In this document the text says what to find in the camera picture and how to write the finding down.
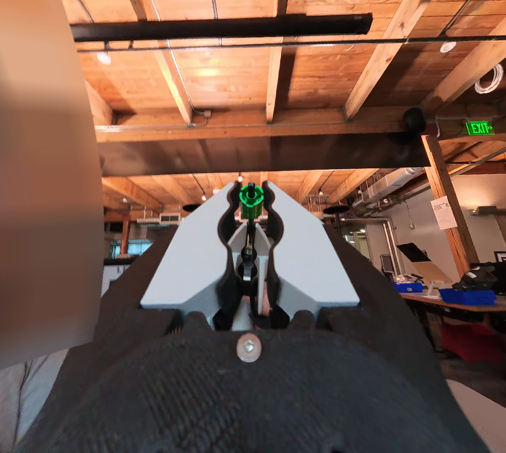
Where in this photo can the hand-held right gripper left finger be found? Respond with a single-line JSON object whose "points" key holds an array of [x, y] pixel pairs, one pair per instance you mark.
{"points": [[185, 271]]}

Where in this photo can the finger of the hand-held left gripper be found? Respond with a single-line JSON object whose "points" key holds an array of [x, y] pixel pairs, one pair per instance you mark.
{"points": [[236, 241], [264, 241]]}

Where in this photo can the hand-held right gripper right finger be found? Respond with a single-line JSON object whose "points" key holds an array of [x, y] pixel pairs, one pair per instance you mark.
{"points": [[316, 271]]}

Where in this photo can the small green tan cylinder brick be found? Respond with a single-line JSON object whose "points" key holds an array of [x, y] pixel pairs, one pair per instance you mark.
{"points": [[248, 252]]}

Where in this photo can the person's left hand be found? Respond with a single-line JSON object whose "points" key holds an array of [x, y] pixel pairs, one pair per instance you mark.
{"points": [[265, 306]]}

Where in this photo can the white vent grille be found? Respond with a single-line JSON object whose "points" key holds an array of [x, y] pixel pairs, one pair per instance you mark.
{"points": [[170, 219]]}

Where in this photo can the black pole stand round top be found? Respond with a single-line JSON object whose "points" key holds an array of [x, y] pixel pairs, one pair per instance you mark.
{"points": [[192, 207], [335, 209]]}

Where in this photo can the small grey monitor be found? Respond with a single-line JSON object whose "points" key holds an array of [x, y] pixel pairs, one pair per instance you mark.
{"points": [[387, 263]]}

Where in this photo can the blue plastic bin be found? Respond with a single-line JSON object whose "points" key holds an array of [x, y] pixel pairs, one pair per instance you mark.
{"points": [[407, 287], [466, 298]]}

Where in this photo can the black and tan board stand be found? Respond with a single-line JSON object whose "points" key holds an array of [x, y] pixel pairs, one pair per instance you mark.
{"points": [[431, 269]]}

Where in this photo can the long wooden table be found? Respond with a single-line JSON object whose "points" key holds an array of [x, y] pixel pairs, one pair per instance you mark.
{"points": [[429, 298]]}

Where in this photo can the black equipment case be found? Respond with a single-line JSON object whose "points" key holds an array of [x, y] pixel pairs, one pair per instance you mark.
{"points": [[474, 281]]}

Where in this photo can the red bean bag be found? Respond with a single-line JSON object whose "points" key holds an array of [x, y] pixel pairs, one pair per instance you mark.
{"points": [[474, 342]]}

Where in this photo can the black round ceiling speaker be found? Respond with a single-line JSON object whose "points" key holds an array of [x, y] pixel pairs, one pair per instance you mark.
{"points": [[414, 120]]}

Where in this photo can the grey printed t-shirt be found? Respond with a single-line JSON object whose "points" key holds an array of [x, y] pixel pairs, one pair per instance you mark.
{"points": [[27, 401]]}

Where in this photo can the thin black ceiling pipe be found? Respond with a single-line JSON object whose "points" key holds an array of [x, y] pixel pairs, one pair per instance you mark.
{"points": [[316, 43]]}

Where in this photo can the black ceiling light bar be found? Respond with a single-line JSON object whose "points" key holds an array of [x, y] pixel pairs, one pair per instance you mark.
{"points": [[221, 27]]}

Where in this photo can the green lit exit sign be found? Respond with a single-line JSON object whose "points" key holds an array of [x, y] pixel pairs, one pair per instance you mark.
{"points": [[480, 128]]}

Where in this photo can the white ceiling disc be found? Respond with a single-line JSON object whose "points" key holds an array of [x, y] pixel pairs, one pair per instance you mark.
{"points": [[447, 47], [104, 58]]}

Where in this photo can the short silver air duct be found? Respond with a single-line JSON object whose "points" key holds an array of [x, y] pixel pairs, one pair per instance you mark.
{"points": [[391, 184]]}

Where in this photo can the white paper post notice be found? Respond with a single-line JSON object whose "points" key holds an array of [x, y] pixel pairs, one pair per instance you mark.
{"points": [[443, 212]]}

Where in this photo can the wooden support post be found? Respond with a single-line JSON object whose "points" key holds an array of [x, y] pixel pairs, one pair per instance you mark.
{"points": [[438, 168]]}

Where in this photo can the grey wall lamp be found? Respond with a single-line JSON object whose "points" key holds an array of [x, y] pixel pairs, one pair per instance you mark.
{"points": [[486, 211]]}

